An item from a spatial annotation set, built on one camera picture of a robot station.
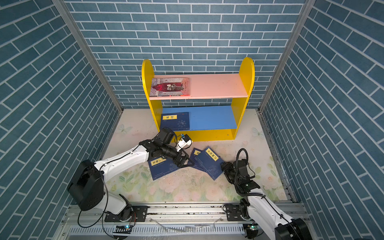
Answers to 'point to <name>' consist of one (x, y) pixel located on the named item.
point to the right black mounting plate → (233, 212)
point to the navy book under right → (195, 152)
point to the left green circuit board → (123, 229)
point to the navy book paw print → (177, 121)
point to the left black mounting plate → (140, 213)
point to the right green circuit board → (253, 227)
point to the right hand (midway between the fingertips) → (220, 165)
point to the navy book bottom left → (161, 166)
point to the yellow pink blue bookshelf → (201, 122)
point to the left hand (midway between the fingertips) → (190, 160)
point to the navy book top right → (210, 162)
